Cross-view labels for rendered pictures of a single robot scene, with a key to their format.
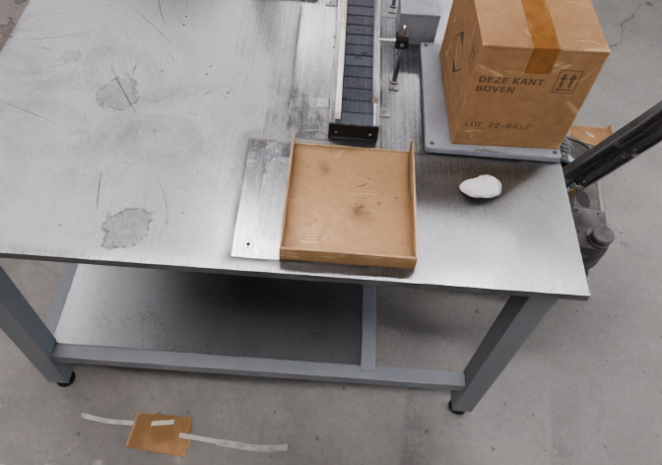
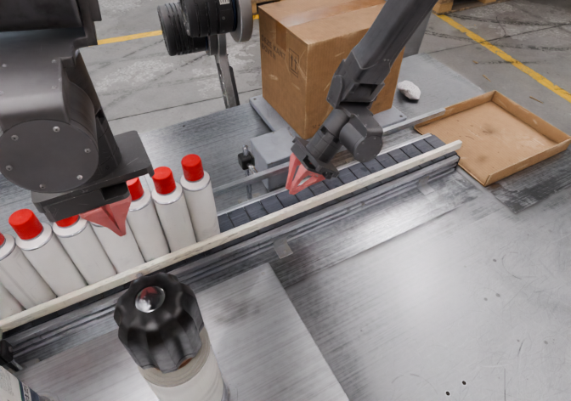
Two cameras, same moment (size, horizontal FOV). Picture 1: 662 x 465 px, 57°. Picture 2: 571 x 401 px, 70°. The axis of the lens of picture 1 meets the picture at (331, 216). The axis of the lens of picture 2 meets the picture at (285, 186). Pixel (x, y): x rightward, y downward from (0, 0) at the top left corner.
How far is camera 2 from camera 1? 1.74 m
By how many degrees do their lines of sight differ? 66
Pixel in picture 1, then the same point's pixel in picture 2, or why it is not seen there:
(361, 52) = (364, 171)
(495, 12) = (370, 18)
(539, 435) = not seen: hidden behind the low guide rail
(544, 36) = (370, 1)
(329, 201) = (501, 145)
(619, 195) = not seen: hidden behind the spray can
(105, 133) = not seen: outside the picture
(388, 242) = (490, 113)
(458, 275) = (471, 87)
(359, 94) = (413, 153)
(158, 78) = (557, 337)
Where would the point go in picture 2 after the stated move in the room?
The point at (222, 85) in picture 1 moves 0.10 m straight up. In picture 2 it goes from (493, 271) to (513, 241)
